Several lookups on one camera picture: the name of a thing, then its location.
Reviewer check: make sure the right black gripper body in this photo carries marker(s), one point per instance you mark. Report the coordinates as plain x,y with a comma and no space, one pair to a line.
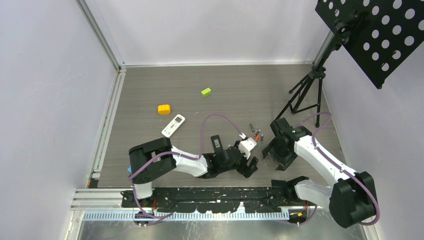
278,150

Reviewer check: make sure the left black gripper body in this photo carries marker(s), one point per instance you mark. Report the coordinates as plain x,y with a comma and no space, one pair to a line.
243,160

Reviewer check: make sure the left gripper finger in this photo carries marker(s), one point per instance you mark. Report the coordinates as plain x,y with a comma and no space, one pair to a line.
241,168
252,167

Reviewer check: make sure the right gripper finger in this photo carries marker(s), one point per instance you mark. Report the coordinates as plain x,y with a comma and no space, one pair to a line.
268,151
284,162

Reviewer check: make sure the black remote control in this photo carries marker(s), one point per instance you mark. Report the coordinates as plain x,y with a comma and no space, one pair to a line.
216,143

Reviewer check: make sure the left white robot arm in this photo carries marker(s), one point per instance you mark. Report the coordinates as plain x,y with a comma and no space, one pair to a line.
152,160

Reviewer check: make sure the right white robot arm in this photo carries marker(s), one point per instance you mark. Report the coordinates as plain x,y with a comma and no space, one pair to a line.
349,196

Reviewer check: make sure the white remote control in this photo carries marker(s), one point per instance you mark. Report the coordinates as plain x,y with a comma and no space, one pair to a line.
173,126

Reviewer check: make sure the green battery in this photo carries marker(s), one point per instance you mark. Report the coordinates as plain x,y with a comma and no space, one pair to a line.
252,127

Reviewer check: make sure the green block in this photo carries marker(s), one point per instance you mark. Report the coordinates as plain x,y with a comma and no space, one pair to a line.
205,92

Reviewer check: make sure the orange yellow block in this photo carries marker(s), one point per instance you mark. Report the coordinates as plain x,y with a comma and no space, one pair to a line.
164,109

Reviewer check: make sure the black perforated panel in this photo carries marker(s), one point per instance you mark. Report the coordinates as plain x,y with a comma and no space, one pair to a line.
380,34

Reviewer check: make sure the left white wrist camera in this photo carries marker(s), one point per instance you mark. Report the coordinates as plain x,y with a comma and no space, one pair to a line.
246,147

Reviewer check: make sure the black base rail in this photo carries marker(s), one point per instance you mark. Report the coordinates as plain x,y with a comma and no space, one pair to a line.
217,200

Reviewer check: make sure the aluminium frame post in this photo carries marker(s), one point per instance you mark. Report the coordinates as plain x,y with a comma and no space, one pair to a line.
99,27

